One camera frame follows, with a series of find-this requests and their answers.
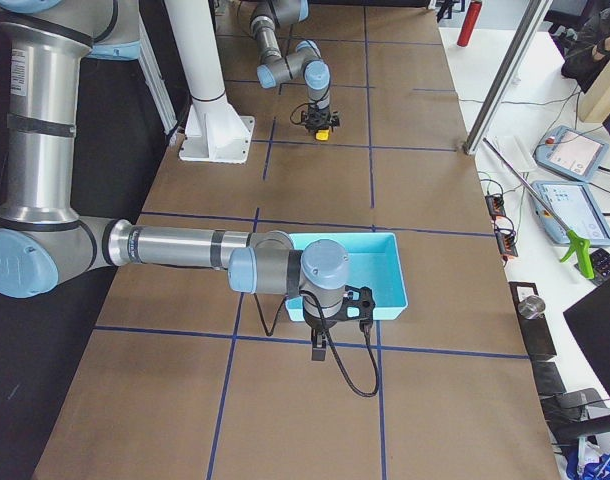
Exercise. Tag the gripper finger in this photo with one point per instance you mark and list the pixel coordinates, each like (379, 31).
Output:
(318, 351)

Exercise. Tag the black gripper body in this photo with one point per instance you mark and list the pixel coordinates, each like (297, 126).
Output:
(315, 320)
(320, 119)

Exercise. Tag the yellow beetle toy car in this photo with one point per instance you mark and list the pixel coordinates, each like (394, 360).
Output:
(322, 135)

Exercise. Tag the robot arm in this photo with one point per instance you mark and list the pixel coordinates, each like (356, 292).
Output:
(71, 180)
(306, 61)

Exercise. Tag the light blue plastic bin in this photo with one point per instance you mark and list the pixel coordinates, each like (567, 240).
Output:
(374, 263)

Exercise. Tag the red cylinder can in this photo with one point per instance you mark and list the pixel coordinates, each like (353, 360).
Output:
(469, 23)

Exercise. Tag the metal cup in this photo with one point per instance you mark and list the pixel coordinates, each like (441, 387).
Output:
(531, 307)

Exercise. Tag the teach pendant tablet far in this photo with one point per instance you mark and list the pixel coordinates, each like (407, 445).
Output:
(570, 153)

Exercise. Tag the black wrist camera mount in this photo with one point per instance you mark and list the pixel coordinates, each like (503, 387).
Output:
(357, 305)

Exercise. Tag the white pedestal column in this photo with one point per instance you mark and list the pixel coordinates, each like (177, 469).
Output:
(214, 131)

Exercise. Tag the aluminium frame post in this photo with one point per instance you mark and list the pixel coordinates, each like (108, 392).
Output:
(527, 28)

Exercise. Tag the green handled reacher tool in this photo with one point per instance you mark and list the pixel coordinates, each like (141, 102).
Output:
(577, 244)

